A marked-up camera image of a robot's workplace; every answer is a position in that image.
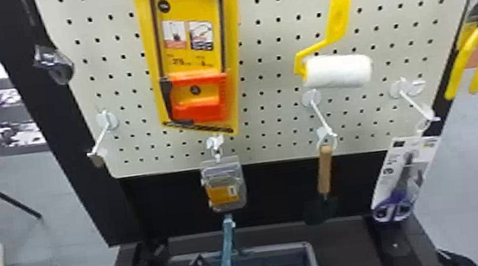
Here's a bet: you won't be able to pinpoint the clear packet with orange card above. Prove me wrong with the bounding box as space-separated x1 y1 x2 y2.
197 153 250 216

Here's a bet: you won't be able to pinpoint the yellow hacksaw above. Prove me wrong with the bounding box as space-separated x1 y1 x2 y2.
132 0 259 146

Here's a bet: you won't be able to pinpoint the blue scissors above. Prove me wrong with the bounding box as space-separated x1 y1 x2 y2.
361 130 453 227

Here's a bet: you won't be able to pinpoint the yellow paint roller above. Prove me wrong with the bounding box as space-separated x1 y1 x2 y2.
284 0 377 97

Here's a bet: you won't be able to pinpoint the white pegboard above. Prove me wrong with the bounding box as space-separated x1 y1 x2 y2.
0 0 478 266

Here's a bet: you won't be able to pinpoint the wooden handled brush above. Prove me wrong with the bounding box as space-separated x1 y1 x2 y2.
295 142 344 227

